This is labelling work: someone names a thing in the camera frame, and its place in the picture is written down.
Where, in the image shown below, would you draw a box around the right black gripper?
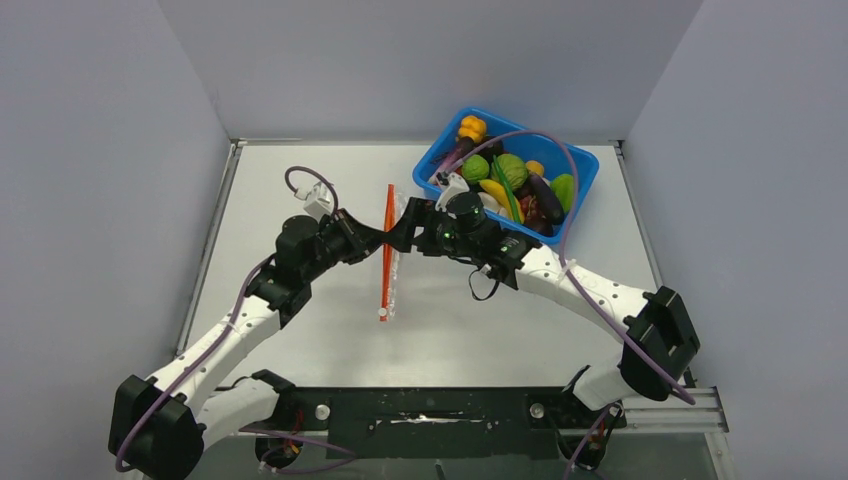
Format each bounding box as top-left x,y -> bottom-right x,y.
384,199 -> 479,260

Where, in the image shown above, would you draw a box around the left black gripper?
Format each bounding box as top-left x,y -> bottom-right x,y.
302,209 -> 388,283

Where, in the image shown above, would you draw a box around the clear zip bag orange zipper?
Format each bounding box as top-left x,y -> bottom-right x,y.
378,184 -> 401,323

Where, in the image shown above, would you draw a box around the dark purple toy eggplant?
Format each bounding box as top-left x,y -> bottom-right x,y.
527,173 -> 566,225

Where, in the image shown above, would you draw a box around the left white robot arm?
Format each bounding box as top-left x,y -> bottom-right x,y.
108,210 -> 386,479

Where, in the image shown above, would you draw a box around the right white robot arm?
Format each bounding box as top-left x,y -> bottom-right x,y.
385,192 -> 700,427

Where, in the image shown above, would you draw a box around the green custard apple toy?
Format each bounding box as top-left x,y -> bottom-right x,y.
460,154 -> 490,186

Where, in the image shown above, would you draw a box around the yellow toy banana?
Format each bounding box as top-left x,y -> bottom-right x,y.
479,179 -> 525,224

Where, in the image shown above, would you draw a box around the light purple toy eggplant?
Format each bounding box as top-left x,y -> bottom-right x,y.
428,136 -> 476,184

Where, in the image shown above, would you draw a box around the long green toy bean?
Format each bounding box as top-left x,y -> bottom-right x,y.
492,160 -> 523,224

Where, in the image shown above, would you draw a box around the orange toy pumpkin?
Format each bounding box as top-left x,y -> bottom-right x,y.
457,115 -> 487,144

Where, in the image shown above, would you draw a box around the green toy cabbage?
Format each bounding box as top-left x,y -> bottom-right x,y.
490,153 -> 528,191

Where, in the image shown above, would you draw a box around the red toy grapes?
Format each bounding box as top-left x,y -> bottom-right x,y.
520,195 -> 553,237

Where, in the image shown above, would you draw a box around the blue plastic bin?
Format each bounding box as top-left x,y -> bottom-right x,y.
412,107 -> 599,246

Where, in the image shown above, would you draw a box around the green toy chayote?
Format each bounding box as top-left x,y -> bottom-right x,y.
549,174 -> 577,214

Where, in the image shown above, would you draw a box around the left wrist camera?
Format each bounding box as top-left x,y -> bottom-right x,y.
295,182 -> 335,221

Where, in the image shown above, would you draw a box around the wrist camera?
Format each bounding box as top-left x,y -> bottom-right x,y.
435,172 -> 470,212
295,182 -> 335,221

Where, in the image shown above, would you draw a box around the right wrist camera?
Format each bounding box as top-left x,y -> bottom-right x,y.
435,172 -> 470,212

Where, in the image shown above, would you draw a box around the black loop cable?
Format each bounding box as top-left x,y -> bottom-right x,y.
467,264 -> 502,303

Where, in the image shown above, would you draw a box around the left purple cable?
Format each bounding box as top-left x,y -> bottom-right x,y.
113,165 -> 340,473

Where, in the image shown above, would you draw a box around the purple cable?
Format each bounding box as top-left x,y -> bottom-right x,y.
113,165 -> 340,473
433,129 -> 697,407

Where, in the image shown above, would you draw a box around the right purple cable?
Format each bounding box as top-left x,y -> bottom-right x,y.
433,129 -> 697,407

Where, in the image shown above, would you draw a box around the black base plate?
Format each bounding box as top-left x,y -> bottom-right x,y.
257,387 -> 627,466

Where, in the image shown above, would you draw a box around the aluminium frame rail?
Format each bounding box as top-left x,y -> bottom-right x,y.
145,387 -> 730,435

